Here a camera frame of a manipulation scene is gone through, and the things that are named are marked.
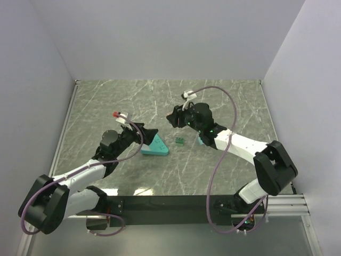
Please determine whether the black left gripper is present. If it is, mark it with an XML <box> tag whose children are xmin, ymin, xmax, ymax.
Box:
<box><xmin>113</xmin><ymin>122</ymin><xmax>158</xmax><ymax>158</ymax></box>

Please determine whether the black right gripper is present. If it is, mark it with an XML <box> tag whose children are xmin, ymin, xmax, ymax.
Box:
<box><xmin>166</xmin><ymin>101</ymin><xmax>203</xmax><ymax>133</ymax></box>

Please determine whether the teal triangular power strip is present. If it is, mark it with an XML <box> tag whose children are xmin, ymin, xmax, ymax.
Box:
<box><xmin>140</xmin><ymin>134</ymin><xmax>169</xmax><ymax>156</ymax></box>

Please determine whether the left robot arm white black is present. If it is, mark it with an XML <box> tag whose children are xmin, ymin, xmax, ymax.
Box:
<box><xmin>18</xmin><ymin>123</ymin><xmax>158</xmax><ymax>235</ymax></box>

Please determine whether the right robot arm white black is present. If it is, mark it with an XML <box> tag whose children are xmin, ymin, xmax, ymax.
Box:
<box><xmin>166</xmin><ymin>103</ymin><xmax>298</xmax><ymax>214</ymax></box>

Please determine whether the green plug adapter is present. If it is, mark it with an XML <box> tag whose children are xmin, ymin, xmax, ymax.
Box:
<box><xmin>175</xmin><ymin>137</ymin><xmax>185</xmax><ymax>146</ymax></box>

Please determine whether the teal plug adapter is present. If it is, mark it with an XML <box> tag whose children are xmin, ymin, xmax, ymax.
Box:
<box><xmin>197</xmin><ymin>137</ymin><xmax>204</xmax><ymax>146</ymax></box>

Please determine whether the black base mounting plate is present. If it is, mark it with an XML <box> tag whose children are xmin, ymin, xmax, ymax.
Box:
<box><xmin>99</xmin><ymin>195</ymin><xmax>256</xmax><ymax>226</ymax></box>

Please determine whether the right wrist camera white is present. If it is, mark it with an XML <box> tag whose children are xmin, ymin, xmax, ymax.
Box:
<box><xmin>181</xmin><ymin>90</ymin><xmax>197</xmax><ymax>110</ymax></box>

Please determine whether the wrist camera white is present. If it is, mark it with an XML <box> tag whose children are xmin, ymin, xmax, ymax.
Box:
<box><xmin>112</xmin><ymin>111</ymin><xmax>132</xmax><ymax>126</ymax></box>
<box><xmin>181</xmin><ymin>90</ymin><xmax>197</xmax><ymax>110</ymax></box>

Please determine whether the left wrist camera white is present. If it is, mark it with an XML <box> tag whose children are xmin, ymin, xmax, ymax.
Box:
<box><xmin>112</xmin><ymin>111</ymin><xmax>132</xmax><ymax>126</ymax></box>

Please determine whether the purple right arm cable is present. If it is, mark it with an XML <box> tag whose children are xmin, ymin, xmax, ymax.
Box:
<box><xmin>191</xmin><ymin>85</ymin><xmax>269</xmax><ymax>235</ymax></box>

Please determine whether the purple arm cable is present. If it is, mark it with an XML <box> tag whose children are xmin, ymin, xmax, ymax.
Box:
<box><xmin>22</xmin><ymin>114</ymin><xmax>146</xmax><ymax>237</ymax></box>
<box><xmin>191</xmin><ymin>85</ymin><xmax>269</xmax><ymax>235</ymax></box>

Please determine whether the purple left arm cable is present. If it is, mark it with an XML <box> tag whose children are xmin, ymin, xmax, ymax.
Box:
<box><xmin>22</xmin><ymin>114</ymin><xmax>146</xmax><ymax>237</ymax></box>

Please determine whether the aluminium frame rail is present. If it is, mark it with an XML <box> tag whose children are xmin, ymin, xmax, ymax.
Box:
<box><xmin>231</xmin><ymin>194</ymin><xmax>311</xmax><ymax>217</ymax></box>

